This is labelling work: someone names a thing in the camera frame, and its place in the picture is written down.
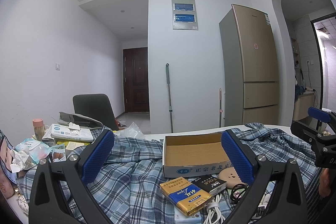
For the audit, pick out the black chair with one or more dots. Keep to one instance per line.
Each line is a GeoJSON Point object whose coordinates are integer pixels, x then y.
{"type": "Point", "coordinates": [96, 106]}

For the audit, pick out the cardboard box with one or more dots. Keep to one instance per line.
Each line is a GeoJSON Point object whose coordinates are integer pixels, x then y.
{"type": "Point", "coordinates": [193, 155]}

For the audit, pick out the gold refrigerator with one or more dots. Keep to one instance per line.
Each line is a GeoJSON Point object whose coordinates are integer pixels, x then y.
{"type": "Point", "coordinates": [250, 67]}

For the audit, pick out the grey electrical panel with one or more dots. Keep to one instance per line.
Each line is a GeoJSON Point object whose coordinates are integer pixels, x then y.
{"type": "Point", "coordinates": [184, 15]}

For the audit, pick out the grey bag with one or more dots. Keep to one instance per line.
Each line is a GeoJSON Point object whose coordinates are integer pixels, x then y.
{"type": "Point", "coordinates": [78, 119]}

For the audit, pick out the person right hand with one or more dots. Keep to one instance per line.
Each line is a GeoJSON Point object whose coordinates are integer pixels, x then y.
{"type": "Point", "coordinates": [326, 180]}

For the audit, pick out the pink cup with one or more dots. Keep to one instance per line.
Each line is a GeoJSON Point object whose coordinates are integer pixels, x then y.
{"type": "Point", "coordinates": [39, 128]}

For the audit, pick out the dark brown door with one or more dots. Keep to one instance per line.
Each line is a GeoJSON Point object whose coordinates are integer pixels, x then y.
{"type": "Point", "coordinates": [135, 80]}

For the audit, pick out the wall light switch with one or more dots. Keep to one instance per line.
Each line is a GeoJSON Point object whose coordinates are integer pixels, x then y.
{"type": "Point", "coordinates": [57, 66]}

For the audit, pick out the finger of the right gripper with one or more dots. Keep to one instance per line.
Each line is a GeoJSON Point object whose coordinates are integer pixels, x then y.
{"type": "Point", "coordinates": [319, 115]}

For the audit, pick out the black Face box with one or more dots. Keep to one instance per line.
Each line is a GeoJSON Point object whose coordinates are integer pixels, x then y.
{"type": "Point", "coordinates": [210, 184]}

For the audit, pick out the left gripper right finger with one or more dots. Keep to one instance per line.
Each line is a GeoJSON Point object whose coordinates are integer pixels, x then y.
{"type": "Point", "coordinates": [287, 203]}

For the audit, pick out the blue plaid shirt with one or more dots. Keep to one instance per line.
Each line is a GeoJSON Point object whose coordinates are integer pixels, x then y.
{"type": "Point", "coordinates": [127, 186]}

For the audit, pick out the wet wipes packet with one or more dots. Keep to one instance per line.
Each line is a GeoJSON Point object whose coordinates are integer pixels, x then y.
{"type": "Point", "coordinates": [36, 150]}

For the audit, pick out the gold blue cigarette carton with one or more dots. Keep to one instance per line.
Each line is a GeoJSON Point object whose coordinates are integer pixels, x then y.
{"type": "Point", "coordinates": [185, 196]}

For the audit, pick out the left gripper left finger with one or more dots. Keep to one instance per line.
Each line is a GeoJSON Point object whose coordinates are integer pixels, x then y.
{"type": "Point", "coordinates": [47, 201]}

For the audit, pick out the white tissue pack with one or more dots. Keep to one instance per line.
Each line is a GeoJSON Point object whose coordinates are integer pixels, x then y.
{"type": "Point", "coordinates": [74, 133]}

